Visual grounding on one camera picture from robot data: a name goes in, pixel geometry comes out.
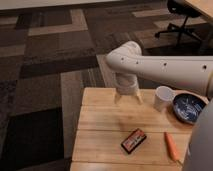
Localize wooden desk corner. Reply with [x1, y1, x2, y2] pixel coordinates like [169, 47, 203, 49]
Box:
[185, 0, 213, 23]

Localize orange carrot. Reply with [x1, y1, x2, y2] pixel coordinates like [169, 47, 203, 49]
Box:
[164, 132, 180, 161]

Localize black office chair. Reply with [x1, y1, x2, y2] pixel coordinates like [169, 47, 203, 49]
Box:
[154, 0, 204, 48]

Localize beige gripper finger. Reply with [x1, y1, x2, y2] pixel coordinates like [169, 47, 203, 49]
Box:
[135, 91, 143, 104]
[114, 92, 122, 104]

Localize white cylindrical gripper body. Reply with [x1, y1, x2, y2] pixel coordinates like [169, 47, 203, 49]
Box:
[115, 73, 139, 95]

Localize blue patterned bowl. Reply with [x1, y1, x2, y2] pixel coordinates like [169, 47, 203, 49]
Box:
[172, 93, 206, 125]

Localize white ceramic cup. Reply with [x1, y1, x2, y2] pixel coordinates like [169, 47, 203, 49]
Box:
[153, 86, 175, 112]

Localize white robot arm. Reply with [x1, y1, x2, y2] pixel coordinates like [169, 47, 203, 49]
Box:
[105, 41, 213, 171]

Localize red black snack box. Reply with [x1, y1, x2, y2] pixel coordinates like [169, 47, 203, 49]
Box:
[121, 129, 147, 154]

